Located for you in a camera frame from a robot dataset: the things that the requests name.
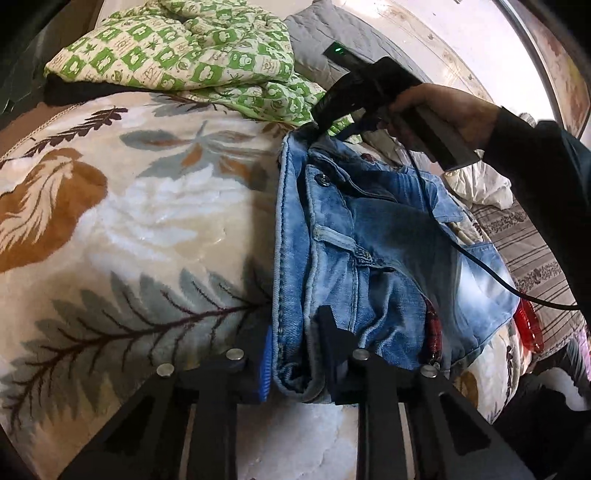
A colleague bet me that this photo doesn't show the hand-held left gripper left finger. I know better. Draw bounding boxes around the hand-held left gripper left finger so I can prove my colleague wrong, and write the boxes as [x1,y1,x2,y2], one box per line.
[60,322,274,480]

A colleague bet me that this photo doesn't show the grey quilted pillow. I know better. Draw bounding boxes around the grey quilted pillow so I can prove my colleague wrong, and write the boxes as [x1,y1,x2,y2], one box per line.
[283,0,432,93]

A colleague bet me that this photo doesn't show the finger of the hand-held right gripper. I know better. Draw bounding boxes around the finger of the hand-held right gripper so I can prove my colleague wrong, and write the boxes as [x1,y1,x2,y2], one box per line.
[330,111,386,141]

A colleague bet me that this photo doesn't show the red plastic bottle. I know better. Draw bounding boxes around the red plastic bottle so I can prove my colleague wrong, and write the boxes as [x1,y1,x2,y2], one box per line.
[513,300,546,355]

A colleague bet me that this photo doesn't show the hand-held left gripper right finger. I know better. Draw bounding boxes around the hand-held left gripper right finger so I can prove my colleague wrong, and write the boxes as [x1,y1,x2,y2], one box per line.
[318,305,536,480]

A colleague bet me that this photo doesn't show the person's right hand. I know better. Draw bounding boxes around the person's right hand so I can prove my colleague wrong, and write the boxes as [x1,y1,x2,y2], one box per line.
[381,83,504,162]

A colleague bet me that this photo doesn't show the person's dark clothing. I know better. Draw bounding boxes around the person's dark clothing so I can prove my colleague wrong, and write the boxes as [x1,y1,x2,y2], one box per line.
[489,342,591,480]

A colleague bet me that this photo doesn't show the white crumpled cloth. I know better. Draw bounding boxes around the white crumpled cloth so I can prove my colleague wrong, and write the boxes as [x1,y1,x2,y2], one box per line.
[369,138,514,208]

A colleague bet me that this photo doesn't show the striped bed sheet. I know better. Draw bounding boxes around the striped bed sheet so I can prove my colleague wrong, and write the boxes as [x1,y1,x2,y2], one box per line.
[466,198,587,352]

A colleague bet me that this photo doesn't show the black cable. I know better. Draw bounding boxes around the black cable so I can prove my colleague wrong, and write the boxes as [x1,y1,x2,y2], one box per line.
[404,145,580,311]

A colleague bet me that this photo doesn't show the green checked quilt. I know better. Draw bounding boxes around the green checked quilt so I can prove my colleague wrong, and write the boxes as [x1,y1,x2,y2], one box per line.
[44,0,356,139]

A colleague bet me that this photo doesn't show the blue denim pants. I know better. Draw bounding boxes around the blue denim pants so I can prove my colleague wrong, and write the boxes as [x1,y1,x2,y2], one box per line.
[271,124,522,406]

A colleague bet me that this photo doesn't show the leaf print blanket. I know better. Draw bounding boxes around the leaf print blanket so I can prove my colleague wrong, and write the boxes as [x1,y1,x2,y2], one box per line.
[0,90,522,480]

